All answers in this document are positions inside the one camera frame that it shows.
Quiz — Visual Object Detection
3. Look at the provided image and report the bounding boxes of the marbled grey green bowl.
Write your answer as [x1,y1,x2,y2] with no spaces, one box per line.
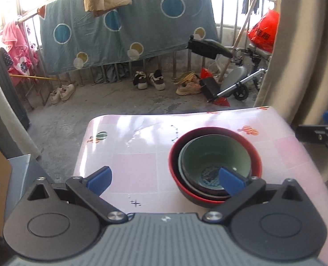
[177,134,254,201]

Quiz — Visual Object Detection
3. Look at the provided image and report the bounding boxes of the small dark green bowl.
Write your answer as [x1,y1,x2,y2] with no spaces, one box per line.
[181,134,253,196]

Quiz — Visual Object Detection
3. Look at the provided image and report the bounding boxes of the red and black bowl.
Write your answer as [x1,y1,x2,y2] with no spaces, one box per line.
[168,127,263,208]

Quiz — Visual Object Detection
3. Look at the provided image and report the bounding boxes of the beige curtain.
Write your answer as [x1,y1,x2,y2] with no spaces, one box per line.
[253,0,328,183]

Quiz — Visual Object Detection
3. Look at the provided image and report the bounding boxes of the pink patterned tablecloth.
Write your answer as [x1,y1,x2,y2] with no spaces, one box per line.
[74,106,328,265]

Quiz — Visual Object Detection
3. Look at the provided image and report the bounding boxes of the grey storage box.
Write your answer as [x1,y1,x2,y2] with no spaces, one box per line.
[4,154,54,221]

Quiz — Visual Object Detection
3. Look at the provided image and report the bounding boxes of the child scooter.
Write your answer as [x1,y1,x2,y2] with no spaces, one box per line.
[199,47,273,106]

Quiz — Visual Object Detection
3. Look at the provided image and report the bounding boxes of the red plastic bag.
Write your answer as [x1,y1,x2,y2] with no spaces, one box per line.
[247,10,280,53]

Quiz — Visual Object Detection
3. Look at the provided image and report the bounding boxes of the beige worn shoes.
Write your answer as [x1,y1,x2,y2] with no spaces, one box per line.
[174,71,201,96]

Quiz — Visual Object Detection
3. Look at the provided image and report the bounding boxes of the brown white sneakers pair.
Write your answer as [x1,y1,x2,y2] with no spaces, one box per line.
[133,69,166,91]

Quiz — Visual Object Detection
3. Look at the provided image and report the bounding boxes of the black bicycle seat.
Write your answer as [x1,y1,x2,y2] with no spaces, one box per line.
[187,35,233,59]

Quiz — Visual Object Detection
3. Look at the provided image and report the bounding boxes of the pink hanging clothes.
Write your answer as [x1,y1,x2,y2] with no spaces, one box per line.
[2,22,38,86]

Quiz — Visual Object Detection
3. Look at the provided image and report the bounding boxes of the blue polka dot bedsheet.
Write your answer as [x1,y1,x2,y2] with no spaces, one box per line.
[37,0,220,76]

